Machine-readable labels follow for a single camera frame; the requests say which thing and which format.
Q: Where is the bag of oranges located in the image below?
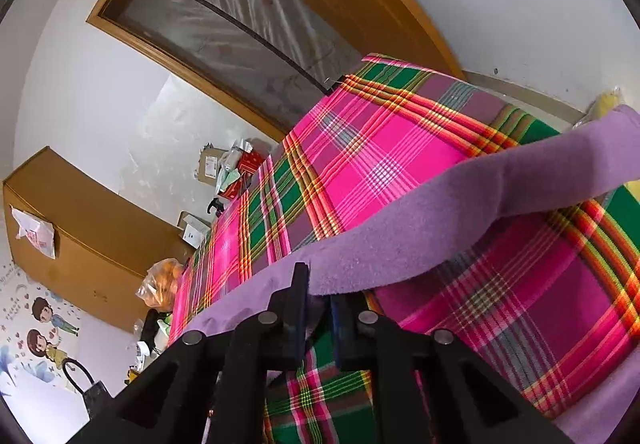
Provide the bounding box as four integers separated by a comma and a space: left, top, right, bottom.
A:
136, 258, 186, 309

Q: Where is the purple sweater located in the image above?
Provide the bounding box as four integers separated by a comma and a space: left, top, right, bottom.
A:
167, 104, 640, 444

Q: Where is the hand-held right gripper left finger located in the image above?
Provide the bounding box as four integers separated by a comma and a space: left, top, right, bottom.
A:
67, 263, 310, 444

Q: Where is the white plastic bag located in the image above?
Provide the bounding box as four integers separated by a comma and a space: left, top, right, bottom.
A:
11, 206, 58, 259

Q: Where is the pink plaid sheet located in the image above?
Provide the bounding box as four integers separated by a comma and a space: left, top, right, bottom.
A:
167, 54, 640, 444

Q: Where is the clear plastic door curtain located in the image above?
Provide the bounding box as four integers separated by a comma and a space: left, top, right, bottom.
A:
120, 0, 361, 132

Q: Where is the white cardboard box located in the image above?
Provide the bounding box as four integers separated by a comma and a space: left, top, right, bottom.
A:
177, 211, 211, 247

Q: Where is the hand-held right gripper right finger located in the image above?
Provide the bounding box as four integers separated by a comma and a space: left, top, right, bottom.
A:
330, 295, 576, 444

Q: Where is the wooden wardrobe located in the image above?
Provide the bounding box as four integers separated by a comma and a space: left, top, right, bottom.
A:
2, 146, 198, 332

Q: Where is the cartoon wall sticker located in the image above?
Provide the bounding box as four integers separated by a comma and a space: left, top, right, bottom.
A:
0, 261, 81, 395

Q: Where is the brown cardboard parcel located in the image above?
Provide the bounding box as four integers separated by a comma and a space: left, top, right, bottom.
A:
194, 146, 226, 185

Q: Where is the wooden door frame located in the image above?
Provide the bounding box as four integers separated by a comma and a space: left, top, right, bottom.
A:
87, 0, 301, 142

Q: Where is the yellow plastic bag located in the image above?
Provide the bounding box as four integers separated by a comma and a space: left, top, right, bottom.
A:
575, 86, 628, 127

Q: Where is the black handbag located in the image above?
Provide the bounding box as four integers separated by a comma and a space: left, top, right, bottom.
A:
62, 358, 113, 420

